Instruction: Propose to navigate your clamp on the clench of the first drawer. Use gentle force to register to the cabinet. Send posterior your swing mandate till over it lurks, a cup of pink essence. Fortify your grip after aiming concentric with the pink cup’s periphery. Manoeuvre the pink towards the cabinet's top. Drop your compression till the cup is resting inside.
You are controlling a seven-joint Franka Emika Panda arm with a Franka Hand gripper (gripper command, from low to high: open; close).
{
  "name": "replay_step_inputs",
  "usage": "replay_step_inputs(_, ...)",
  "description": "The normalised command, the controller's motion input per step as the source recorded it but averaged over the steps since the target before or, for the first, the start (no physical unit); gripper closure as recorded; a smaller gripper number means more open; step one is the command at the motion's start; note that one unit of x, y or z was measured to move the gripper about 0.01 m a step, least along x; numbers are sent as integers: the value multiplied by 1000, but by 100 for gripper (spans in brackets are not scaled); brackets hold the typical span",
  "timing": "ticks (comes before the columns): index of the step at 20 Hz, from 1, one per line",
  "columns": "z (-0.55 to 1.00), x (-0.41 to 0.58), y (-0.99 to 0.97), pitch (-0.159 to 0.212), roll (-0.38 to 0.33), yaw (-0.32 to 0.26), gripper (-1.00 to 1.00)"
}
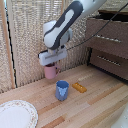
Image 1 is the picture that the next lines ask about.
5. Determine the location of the dark wooden drawer cabinet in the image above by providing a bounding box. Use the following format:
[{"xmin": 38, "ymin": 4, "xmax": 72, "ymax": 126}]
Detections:
[{"xmin": 83, "ymin": 9, "xmax": 128, "ymax": 83}]

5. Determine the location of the wide bamboo blind panel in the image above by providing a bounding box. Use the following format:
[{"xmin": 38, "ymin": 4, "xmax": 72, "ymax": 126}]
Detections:
[{"xmin": 7, "ymin": 0, "xmax": 64, "ymax": 88}]

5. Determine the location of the grey robot base mount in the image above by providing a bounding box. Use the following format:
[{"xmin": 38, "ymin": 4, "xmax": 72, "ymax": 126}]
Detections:
[{"xmin": 111, "ymin": 108, "xmax": 128, "ymax": 128}]

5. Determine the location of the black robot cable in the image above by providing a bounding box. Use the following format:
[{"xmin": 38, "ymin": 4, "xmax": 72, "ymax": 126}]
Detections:
[{"xmin": 65, "ymin": 2, "xmax": 128, "ymax": 52}]

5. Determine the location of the white patterned plate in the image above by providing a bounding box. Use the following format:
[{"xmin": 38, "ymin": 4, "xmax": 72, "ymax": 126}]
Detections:
[{"xmin": 0, "ymin": 99, "xmax": 39, "ymax": 128}]

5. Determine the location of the brown drawer with long handle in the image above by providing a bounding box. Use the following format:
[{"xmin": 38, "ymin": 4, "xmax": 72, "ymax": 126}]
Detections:
[{"xmin": 88, "ymin": 48, "xmax": 128, "ymax": 81}]

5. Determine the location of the yellow block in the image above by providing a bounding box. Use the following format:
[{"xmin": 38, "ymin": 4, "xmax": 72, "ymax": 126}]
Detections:
[{"xmin": 72, "ymin": 82, "xmax": 88, "ymax": 94}]

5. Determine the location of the brown drawer with short handle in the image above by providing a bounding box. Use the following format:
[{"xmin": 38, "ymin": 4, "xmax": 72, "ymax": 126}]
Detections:
[{"xmin": 84, "ymin": 17, "xmax": 128, "ymax": 61}]

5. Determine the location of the pink mug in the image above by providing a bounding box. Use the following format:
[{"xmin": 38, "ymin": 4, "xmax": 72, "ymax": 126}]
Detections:
[{"xmin": 43, "ymin": 62, "xmax": 62, "ymax": 80}]

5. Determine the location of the blue cup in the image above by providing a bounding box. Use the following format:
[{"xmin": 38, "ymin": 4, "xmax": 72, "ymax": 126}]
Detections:
[{"xmin": 54, "ymin": 80, "xmax": 70, "ymax": 102}]

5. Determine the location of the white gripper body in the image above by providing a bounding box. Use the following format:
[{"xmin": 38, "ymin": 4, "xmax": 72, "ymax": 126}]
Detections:
[{"xmin": 37, "ymin": 47, "xmax": 67, "ymax": 67}]

